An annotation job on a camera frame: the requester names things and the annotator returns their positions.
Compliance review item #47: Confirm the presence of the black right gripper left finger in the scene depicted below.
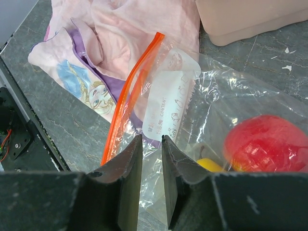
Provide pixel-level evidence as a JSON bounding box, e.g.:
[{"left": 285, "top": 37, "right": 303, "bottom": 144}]
[{"left": 0, "top": 135, "right": 142, "bottom": 231}]

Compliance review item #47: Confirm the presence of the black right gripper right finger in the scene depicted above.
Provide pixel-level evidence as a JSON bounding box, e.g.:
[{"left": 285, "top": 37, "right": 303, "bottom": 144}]
[{"left": 162, "top": 136, "right": 308, "bottom": 231}]

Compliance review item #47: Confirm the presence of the yellow fake pear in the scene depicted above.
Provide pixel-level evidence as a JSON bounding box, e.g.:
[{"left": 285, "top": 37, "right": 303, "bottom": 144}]
[{"left": 196, "top": 145, "right": 225, "bottom": 172}]

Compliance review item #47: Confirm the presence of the red fake tomato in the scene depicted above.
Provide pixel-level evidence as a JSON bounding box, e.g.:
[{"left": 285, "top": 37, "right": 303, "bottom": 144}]
[{"left": 223, "top": 115, "right": 308, "bottom": 173}]

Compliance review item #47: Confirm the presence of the clear zip top bag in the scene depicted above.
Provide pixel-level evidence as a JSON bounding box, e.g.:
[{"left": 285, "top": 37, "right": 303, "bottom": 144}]
[{"left": 102, "top": 33, "right": 308, "bottom": 231}]

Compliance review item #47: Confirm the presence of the pink purple printed cloth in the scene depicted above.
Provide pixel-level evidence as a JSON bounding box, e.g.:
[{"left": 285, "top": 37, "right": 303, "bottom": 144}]
[{"left": 27, "top": 0, "right": 200, "bottom": 150}]

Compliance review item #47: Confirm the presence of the pink plastic tub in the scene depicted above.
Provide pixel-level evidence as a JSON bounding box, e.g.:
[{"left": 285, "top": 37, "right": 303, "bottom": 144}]
[{"left": 196, "top": 0, "right": 308, "bottom": 46}]

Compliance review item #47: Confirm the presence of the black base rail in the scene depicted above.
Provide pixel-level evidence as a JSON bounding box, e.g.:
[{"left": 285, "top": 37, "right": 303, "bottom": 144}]
[{"left": 0, "top": 61, "right": 70, "bottom": 171}]

